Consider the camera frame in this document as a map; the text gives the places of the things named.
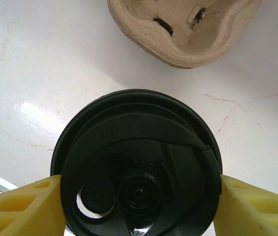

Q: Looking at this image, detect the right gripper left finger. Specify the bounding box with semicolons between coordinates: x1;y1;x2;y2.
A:
0;174;67;236

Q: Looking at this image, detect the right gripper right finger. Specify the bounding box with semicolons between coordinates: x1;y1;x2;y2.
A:
214;175;278;236

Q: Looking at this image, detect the black plastic cup lid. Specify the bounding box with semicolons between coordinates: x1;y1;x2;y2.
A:
51;88;222;236

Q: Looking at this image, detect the brown pulp cup carrier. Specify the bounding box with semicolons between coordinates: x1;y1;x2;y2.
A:
107;0;264;69

